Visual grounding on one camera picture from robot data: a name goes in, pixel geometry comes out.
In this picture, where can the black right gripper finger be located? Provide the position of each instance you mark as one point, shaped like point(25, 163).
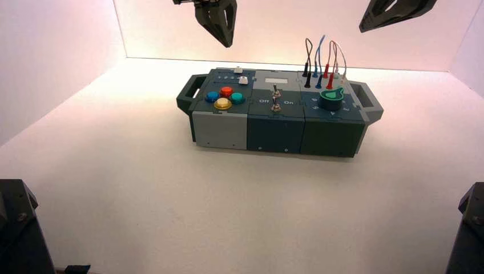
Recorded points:
point(410, 9)
point(380, 9)

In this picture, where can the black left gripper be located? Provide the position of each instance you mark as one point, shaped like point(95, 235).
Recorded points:
point(183, 1)

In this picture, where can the dark modular control box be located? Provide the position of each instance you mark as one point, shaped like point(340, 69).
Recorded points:
point(276, 130)

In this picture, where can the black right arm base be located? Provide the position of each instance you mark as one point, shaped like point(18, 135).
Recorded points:
point(469, 234)

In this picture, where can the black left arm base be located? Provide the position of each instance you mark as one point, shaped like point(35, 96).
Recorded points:
point(19, 234)

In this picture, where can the white slider cap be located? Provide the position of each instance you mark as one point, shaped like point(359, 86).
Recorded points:
point(238, 70)
point(243, 80)

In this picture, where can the red push button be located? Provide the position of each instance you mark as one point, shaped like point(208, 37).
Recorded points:
point(226, 91)

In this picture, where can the blue push button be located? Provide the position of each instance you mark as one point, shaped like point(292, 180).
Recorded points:
point(211, 97)

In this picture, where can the teal push button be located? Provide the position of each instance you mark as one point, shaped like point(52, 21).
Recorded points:
point(238, 98)

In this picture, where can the yellow push button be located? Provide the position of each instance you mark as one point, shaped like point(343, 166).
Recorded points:
point(222, 103)

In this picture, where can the green rotary knob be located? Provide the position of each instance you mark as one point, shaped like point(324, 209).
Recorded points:
point(331, 100)

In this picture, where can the metal toggle switch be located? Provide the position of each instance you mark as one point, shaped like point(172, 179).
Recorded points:
point(275, 90)
point(276, 106)

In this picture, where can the small black bracket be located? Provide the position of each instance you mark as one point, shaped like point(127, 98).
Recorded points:
point(77, 269)

